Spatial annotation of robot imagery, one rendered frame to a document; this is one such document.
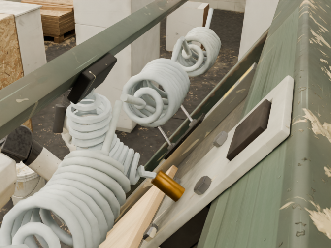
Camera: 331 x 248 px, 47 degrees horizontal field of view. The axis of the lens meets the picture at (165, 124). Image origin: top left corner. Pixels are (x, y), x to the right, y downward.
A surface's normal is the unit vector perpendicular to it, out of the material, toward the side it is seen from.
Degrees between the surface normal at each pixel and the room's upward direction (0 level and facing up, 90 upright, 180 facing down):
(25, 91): 33
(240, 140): 57
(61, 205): 24
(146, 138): 0
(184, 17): 90
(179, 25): 90
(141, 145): 0
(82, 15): 90
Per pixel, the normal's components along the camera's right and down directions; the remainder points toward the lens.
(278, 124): -0.78, -0.62
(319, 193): 0.54, -0.63
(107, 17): -0.30, 0.47
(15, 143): 0.64, -0.22
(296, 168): -0.61, -0.76
